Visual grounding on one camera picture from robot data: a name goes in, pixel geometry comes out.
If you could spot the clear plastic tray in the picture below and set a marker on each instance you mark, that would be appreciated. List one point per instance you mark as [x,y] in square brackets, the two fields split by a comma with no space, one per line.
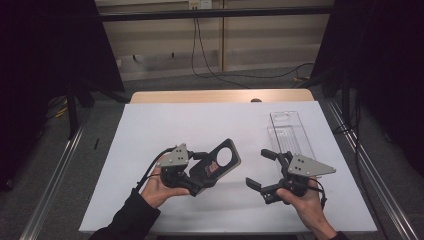
[288,133]

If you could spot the metal floor rail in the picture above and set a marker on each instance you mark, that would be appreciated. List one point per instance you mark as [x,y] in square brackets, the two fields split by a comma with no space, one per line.
[370,166]
[53,186]

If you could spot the white wall socket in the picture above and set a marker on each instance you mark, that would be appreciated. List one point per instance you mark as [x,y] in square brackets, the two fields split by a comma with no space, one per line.
[200,4]

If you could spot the black horizontal bar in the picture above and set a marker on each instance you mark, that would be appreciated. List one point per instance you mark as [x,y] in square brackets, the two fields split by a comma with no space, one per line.
[216,13]

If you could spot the black metal stand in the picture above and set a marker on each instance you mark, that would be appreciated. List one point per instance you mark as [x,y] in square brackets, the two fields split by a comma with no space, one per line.
[72,113]

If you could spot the black curtain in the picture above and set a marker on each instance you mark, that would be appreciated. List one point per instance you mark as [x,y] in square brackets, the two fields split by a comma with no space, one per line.
[40,66]
[383,66]

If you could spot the dark grey plate with hole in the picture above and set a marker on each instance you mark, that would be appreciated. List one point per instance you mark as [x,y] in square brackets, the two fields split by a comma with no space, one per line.
[220,163]

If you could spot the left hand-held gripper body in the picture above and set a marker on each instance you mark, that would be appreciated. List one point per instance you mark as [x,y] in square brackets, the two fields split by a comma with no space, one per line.
[175,158]

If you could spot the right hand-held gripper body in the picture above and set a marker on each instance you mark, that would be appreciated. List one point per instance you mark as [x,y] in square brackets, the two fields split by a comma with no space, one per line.
[303,168]

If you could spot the person's left hand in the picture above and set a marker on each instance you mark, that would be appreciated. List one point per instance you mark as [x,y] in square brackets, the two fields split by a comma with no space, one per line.
[156,191]

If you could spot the wooden table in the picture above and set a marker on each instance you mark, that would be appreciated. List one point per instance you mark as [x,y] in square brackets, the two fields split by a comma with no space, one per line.
[200,96]

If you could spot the white table mat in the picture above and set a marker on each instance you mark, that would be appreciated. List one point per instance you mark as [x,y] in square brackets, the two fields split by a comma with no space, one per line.
[233,126]

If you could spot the person's right hand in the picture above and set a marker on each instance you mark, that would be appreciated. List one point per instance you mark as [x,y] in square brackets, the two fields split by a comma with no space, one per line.
[305,205]

